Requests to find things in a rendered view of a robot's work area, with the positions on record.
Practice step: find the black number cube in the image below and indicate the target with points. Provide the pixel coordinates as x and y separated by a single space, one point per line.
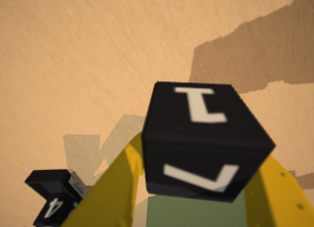
57 208
201 141

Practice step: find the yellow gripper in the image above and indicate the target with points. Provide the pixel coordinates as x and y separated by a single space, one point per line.
272 197

